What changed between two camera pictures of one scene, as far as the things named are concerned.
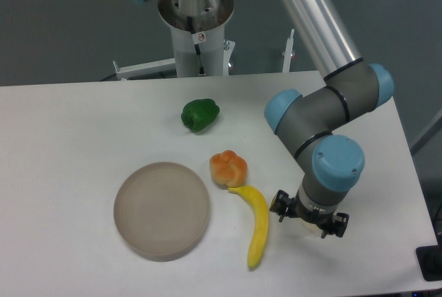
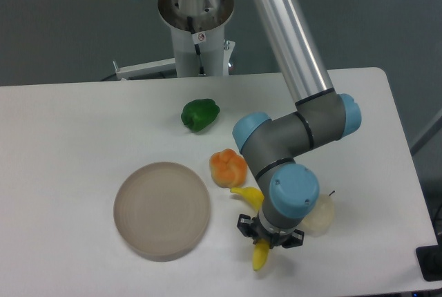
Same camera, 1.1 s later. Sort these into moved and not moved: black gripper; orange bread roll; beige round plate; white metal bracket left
Moved: black gripper
Not moved: beige round plate; white metal bracket left; orange bread roll
